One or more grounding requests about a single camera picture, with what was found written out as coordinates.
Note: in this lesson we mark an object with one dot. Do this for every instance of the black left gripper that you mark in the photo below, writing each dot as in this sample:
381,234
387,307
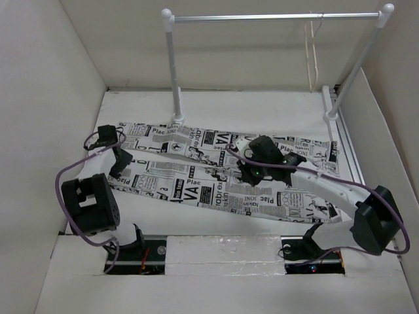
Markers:
116,171

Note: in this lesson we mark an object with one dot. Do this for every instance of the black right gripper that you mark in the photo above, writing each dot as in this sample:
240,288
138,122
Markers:
243,165

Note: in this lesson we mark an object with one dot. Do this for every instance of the newspaper print trousers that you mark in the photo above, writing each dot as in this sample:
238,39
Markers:
210,178

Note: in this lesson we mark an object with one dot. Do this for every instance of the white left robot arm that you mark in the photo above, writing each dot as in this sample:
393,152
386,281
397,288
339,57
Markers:
83,190

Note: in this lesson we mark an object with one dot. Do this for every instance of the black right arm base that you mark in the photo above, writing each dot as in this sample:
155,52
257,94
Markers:
302,256

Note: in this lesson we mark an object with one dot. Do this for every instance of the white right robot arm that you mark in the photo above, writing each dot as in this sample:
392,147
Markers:
374,226

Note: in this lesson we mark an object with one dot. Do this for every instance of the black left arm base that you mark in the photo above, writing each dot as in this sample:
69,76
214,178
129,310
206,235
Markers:
146,260

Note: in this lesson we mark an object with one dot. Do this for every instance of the beige clothes hanger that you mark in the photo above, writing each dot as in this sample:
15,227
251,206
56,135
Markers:
312,68

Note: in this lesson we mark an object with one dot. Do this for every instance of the white metal clothes rack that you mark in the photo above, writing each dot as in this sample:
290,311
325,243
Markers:
259,45

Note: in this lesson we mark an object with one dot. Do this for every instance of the aluminium rail right side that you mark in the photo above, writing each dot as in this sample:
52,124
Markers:
348,149

